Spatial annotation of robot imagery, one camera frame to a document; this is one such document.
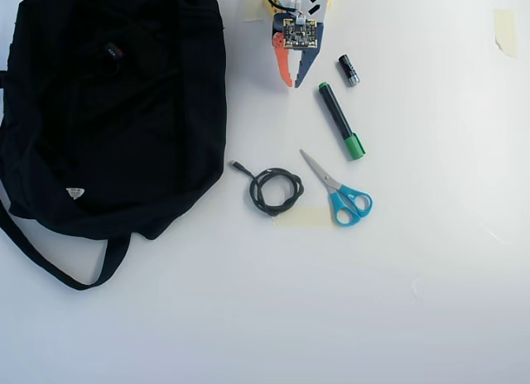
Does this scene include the black AXA bike light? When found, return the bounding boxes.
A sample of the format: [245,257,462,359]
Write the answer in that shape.
[99,41,126,77]

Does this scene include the thin black camera cable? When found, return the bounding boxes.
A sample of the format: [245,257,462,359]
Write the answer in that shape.
[259,0,300,18]

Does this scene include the black coiled USB cable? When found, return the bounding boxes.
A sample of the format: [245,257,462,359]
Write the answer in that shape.
[229,160,306,218]

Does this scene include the small black battery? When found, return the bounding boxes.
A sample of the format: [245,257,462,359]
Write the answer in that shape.
[337,54,361,87]

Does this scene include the black fabric bag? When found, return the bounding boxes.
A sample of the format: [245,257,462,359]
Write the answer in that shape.
[0,0,228,293]

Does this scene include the curled masking tape piece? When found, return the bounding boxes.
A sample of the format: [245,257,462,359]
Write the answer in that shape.
[242,0,264,23]

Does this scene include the black marker with green cap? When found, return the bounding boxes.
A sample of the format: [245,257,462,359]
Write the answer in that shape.
[316,80,367,161]

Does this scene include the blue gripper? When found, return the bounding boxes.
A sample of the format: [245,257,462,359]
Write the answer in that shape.
[271,13,321,89]

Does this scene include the camera circuit board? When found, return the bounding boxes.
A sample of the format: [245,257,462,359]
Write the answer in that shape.
[272,18,322,50]

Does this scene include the torn masking tape piece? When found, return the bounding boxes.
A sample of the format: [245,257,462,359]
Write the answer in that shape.
[492,7,518,59]

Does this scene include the long masking tape strip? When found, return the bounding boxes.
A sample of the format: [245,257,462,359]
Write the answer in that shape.
[271,205,332,228]

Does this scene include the blue handled scissors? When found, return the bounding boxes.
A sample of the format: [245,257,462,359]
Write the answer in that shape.
[299,148,373,228]

